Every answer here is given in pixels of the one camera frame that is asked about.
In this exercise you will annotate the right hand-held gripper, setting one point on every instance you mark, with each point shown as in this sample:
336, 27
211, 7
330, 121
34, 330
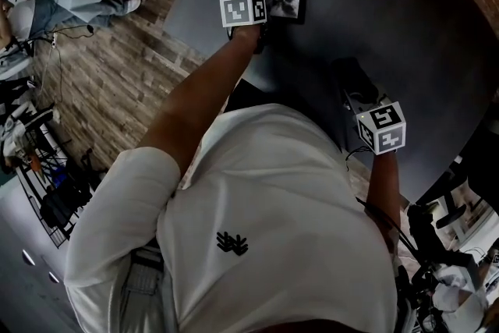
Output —
384, 128

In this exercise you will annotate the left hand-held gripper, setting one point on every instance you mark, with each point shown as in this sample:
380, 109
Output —
241, 11

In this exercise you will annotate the person's left forearm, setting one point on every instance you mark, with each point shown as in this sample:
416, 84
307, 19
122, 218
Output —
202, 97

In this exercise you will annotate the person's right forearm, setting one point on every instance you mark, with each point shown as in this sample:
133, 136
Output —
384, 183

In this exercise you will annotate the person's black trousers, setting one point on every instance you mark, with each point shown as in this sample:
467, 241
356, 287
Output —
249, 97

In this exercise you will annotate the dark grey table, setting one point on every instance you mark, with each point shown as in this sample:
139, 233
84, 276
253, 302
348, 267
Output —
390, 31

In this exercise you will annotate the black office chair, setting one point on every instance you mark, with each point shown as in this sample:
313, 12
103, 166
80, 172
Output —
483, 156

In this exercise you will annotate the person's white shirt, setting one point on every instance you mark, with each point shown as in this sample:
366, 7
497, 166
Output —
273, 214

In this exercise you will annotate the black power adapter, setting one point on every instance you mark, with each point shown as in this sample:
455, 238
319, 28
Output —
90, 27

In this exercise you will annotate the white power strip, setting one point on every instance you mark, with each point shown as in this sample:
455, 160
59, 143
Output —
54, 40

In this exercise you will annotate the black bag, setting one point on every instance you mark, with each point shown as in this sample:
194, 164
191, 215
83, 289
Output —
58, 206

